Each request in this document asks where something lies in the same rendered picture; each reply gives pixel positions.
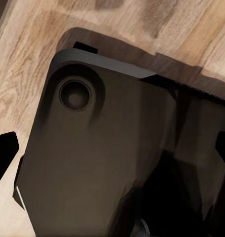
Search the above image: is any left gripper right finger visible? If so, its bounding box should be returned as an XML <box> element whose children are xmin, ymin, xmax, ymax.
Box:
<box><xmin>215</xmin><ymin>131</ymin><xmax>225</xmax><ymax>162</ymax></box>

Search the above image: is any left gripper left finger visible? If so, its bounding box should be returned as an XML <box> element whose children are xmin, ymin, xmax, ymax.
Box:
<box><xmin>0</xmin><ymin>131</ymin><xmax>19</xmax><ymax>180</ymax></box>

